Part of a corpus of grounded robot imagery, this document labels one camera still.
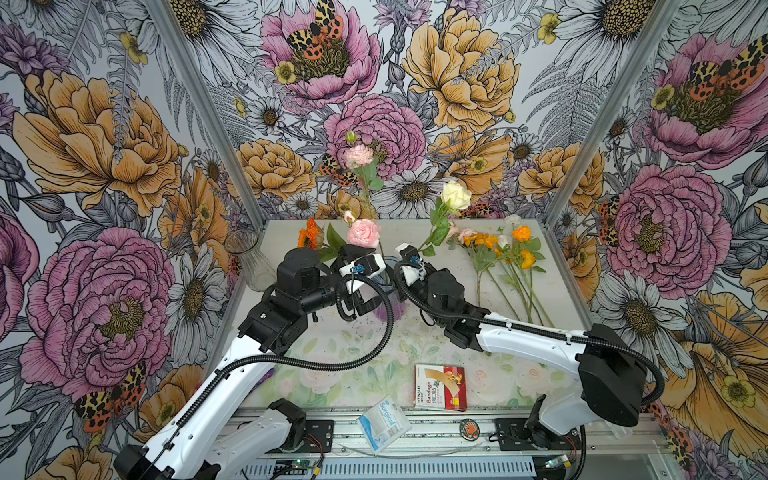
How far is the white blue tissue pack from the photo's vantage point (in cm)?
75

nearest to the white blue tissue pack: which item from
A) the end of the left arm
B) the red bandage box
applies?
the red bandage box

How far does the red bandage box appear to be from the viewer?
2.54ft
